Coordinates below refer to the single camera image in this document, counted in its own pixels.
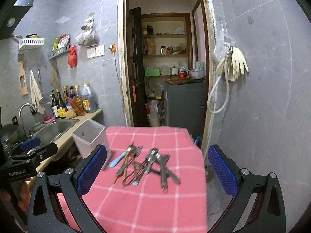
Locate white perforated utensil holder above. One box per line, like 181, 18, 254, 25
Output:
72, 119, 112, 171

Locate steel fork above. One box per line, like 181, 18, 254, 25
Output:
129, 146, 143, 166

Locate steel spoon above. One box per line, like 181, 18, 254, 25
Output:
132, 148, 159, 186

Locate wooden chopstick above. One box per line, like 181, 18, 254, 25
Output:
113, 143, 136, 184

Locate steel kitchen sink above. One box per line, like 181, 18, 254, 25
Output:
24, 119, 79, 148

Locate left hand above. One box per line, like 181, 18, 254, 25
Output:
1, 178, 31, 212

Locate chrome faucet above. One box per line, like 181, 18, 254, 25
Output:
18, 103, 36, 138

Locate pink checked tablecloth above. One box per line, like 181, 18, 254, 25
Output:
56, 126, 208, 233

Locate dark sauce bottle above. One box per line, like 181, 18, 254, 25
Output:
51, 90, 59, 118

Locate white hanging towel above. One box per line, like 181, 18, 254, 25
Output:
30, 70, 45, 115

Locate orange snack packet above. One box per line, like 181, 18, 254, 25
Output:
66, 97, 85, 116

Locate large soy sauce jug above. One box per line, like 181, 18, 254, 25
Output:
81, 83, 97, 113

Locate wooden grater board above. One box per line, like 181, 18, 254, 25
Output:
18, 60, 28, 96

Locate red cup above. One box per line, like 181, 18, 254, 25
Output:
179, 71, 187, 79

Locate cream rubber gloves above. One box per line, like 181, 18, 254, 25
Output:
227, 47, 249, 82

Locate red plastic bag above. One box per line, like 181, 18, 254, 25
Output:
67, 45, 77, 68

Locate green box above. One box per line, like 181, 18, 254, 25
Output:
145, 68, 160, 77

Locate grey hanging plastic bag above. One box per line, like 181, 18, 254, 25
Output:
75, 13, 100, 48

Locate blue handled spoon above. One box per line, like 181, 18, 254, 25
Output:
109, 152, 127, 168

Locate white wall switch socket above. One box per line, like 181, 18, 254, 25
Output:
87, 45, 105, 59

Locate white wall basket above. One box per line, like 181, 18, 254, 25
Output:
18, 38, 45, 50

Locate metal wall shelf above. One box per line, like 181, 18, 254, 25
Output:
48, 43, 71, 60

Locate orange wall plug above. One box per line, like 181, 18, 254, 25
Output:
109, 44, 116, 53

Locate white hose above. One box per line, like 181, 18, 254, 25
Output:
207, 50, 232, 115

